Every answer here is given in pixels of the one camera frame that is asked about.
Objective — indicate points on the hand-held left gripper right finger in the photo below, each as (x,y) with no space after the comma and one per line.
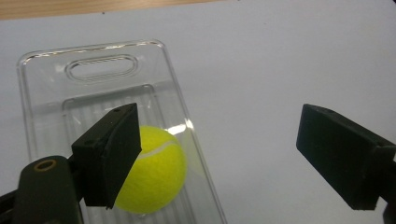
(342,155)

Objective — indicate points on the wooden table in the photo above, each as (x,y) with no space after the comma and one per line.
(62,7)

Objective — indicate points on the white board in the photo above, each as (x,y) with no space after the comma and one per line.
(280,62)

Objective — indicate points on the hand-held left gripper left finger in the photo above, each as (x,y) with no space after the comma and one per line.
(109,155)

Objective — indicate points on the yellow tennis ball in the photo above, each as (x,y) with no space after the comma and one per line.
(158,180)

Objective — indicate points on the clear plastic tray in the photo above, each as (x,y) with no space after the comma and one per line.
(46,81)

